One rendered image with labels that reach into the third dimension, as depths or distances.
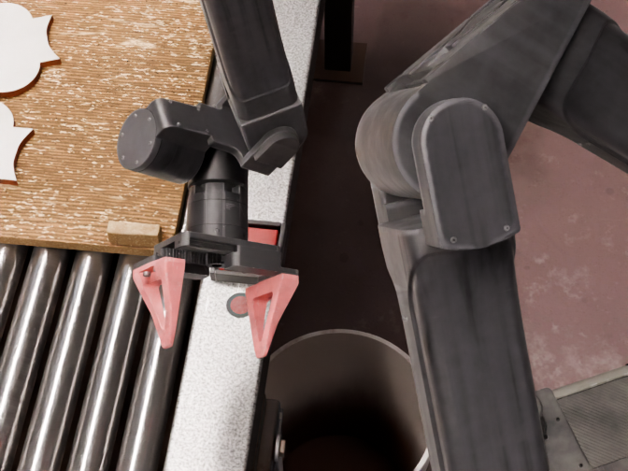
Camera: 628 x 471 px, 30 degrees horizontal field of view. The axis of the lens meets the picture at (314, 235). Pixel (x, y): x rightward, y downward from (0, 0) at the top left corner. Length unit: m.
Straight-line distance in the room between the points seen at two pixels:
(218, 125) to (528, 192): 1.52
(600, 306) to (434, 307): 1.84
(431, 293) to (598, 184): 2.01
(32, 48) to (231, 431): 0.56
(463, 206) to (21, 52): 1.03
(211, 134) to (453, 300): 0.52
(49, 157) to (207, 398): 0.36
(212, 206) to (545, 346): 1.35
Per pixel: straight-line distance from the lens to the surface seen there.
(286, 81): 1.02
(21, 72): 1.49
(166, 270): 1.03
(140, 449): 1.23
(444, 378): 0.58
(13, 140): 1.42
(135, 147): 1.06
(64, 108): 1.45
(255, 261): 1.07
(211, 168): 1.09
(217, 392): 1.25
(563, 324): 2.37
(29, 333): 1.31
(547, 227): 2.48
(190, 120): 1.05
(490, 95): 0.56
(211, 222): 1.07
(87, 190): 1.37
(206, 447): 1.22
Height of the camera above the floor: 2.04
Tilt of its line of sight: 57 degrees down
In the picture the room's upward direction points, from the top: 1 degrees counter-clockwise
